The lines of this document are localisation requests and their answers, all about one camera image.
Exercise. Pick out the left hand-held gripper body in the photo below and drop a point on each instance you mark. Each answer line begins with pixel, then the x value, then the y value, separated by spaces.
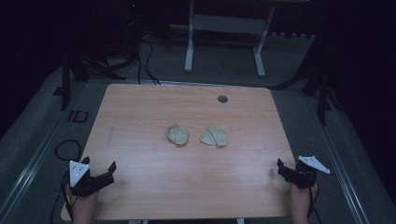
pixel 84 183

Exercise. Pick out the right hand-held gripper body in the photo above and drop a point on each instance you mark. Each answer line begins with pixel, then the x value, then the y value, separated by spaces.
pixel 306 172

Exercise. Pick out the pale green sock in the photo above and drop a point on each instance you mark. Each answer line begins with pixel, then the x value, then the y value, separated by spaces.
pixel 214 137
pixel 178 134

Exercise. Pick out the person's left hand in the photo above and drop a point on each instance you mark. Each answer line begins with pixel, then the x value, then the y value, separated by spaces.
pixel 82 203

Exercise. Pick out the person's right hand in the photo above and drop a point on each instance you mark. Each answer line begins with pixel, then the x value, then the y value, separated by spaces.
pixel 300 200

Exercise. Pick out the black floor tape marks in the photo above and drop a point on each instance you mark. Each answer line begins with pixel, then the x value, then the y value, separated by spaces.
pixel 77 116

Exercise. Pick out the black metal stand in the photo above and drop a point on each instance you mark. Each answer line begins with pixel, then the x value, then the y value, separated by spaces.
pixel 66 84
pixel 322 93

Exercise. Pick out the grey round table grommet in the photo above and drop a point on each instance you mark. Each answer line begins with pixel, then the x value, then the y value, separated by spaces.
pixel 222 99

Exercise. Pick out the metal floor rail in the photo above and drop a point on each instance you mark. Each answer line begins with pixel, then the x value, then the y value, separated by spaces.
pixel 339 174
pixel 28 168

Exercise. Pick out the white metal desk frame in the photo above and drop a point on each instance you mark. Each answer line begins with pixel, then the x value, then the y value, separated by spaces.
pixel 224 24

